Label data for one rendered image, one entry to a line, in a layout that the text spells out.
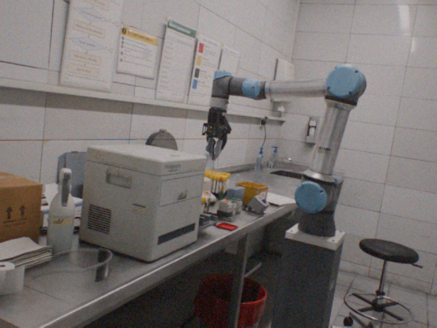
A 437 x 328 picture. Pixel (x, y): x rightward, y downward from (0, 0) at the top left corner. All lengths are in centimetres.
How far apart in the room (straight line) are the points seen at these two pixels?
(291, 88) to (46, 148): 98
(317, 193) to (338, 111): 30
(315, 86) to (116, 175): 85
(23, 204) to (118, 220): 26
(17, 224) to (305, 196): 93
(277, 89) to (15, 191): 103
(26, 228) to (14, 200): 10
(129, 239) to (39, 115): 65
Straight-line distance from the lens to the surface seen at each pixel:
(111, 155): 127
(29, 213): 132
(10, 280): 106
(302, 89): 171
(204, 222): 153
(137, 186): 122
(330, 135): 154
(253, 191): 212
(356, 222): 415
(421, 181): 406
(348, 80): 152
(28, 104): 166
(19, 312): 99
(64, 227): 126
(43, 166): 174
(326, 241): 166
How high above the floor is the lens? 133
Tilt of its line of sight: 7 degrees down
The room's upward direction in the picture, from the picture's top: 8 degrees clockwise
